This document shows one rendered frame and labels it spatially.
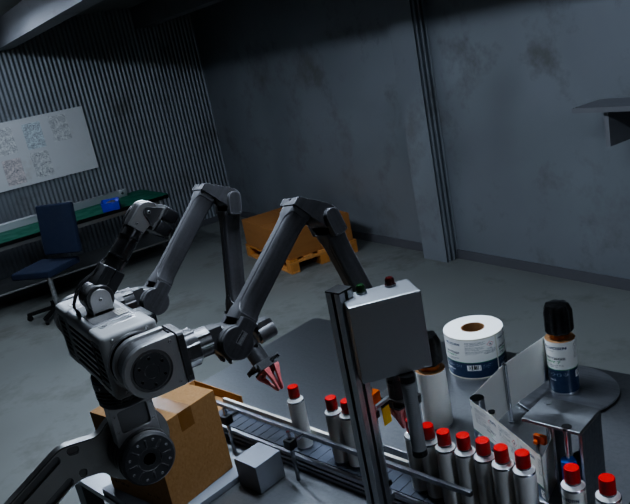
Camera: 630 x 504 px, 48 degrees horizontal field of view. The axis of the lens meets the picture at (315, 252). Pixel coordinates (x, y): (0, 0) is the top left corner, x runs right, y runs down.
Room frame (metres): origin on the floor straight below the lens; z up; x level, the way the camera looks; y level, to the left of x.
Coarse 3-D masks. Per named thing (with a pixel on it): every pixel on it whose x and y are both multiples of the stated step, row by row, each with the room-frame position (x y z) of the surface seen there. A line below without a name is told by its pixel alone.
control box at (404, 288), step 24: (384, 288) 1.52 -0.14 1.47; (408, 288) 1.49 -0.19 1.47; (360, 312) 1.44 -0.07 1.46; (384, 312) 1.45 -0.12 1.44; (408, 312) 1.46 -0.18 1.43; (360, 336) 1.44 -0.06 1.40; (384, 336) 1.45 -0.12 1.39; (408, 336) 1.46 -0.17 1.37; (360, 360) 1.44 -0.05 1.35; (384, 360) 1.45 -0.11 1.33; (408, 360) 1.45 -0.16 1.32
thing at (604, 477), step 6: (600, 474) 1.24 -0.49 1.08; (606, 474) 1.23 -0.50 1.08; (600, 480) 1.22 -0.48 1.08; (606, 480) 1.21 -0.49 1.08; (612, 480) 1.21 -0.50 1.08; (600, 486) 1.22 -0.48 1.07; (606, 486) 1.21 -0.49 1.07; (612, 486) 1.21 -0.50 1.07; (600, 492) 1.22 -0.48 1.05; (606, 492) 1.21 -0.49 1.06; (612, 492) 1.21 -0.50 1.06; (618, 492) 1.22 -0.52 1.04; (600, 498) 1.21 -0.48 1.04; (606, 498) 1.21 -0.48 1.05; (612, 498) 1.20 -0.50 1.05; (618, 498) 1.20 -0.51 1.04
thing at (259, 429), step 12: (240, 420) 2.15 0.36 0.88; (252, 420) 2.13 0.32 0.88; (252, 432) 2.05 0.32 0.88; (264, 432) 2.04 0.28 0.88; (276, 432) 2.02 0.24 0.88; (276, 444) 1.95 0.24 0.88; (312, 456) 1.84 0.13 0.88; (324, 456) 1.83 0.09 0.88; (348, 468) 1.75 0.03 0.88; (396, 480) 1.64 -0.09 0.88; (408, 480) 1.63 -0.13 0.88; (408, 492) 1.58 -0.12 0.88
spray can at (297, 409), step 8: (296, 384) 1.91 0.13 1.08; (288, 392) 1.90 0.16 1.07; (296, 392) 1.89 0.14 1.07; (288, 400) 1.90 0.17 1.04; (296, 400) 1.89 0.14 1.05; (296, 408) 1.88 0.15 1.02; (304, 408) 1.90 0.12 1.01; (296, 416) 1.88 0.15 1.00; (304, 416) 1.89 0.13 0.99; (296, 424) 1.89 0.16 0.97; (304, 424) 1.89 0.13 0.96; (304, 440) 1.88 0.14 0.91; (312, 440) 1.90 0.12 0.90; (304, 448) 1.88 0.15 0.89
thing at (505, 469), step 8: (496, 448) 1.40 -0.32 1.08; (504, 448) 1.39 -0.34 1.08; (496, 456) 1.39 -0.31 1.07; (504, 456) 1.38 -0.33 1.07; (496, 464) 1.39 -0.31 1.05; (504, 464) 1.38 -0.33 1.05; (512, 464) 1.39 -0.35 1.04; (496, 472) 1.38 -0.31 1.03; (504, 472) 1.37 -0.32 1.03; (512, 472) 1.38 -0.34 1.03; (496, 480) 1.39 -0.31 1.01; (504, 480) 1.37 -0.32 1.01; (512, 480) 1.38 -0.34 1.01; (496, 488) 1.39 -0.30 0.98; (504, 488) 1.38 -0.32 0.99; (512, 488) 1.38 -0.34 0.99; (496, 496) 1.40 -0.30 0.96; (504, 496) 1.38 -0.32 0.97; (512, 496) 1.37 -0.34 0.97
